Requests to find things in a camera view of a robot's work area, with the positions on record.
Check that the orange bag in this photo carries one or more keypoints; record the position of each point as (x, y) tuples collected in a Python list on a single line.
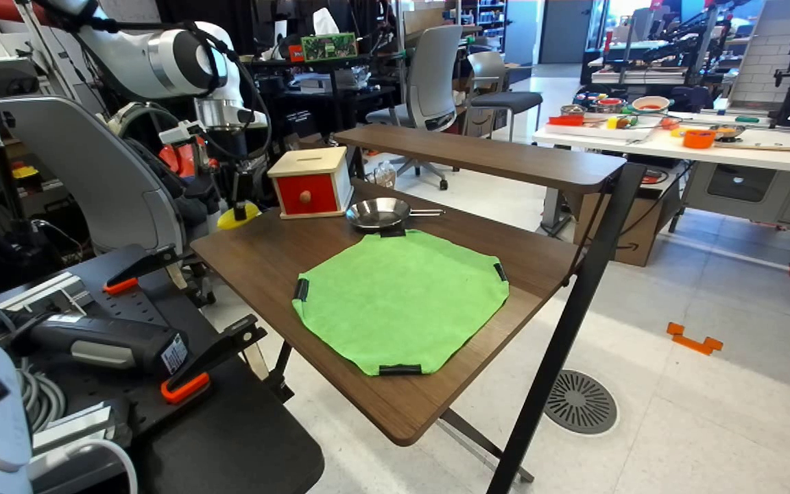
[(176, 158)]

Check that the white office chair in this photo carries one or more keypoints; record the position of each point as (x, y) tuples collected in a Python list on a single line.
[(434, 79)]

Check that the wooden box with red drawer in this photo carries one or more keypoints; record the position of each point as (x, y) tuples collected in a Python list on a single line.
[(308, 188)]

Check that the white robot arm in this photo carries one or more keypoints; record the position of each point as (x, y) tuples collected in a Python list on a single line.
[(152, 59)]

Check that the white work table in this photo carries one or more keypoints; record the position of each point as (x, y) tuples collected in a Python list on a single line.
[(714, 151)]

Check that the grey plastic chair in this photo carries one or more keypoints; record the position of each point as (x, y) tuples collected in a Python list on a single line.
[(104, 180)]

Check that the orange container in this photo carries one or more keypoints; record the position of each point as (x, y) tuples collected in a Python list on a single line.
[(699, 139)]

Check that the black metal desk frame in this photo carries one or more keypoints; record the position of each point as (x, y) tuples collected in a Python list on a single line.
[(564, 331)]

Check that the green towel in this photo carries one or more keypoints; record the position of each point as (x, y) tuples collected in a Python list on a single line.
[(401, 301)]

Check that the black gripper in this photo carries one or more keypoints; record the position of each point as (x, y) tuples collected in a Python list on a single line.
[(243, 165)]

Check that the brown wooden desk shelf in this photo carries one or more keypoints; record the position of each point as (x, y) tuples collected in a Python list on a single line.
[(496, 160)]

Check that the metal bowl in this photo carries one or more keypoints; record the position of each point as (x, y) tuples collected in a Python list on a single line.
[(378, 212)]

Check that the round floor drain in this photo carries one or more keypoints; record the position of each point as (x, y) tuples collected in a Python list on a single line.
[(579, 403)]

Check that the orange floor marker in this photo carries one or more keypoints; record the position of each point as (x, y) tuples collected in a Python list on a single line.
[(693, 342)]

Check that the cardboard box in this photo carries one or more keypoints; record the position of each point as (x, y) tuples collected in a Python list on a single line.
[(638, 224)]

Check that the yellow toy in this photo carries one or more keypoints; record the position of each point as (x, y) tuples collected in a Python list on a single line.
[(232, 219)]

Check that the green electronics box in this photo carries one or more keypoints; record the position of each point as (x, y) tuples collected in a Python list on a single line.
[(327, 47)]

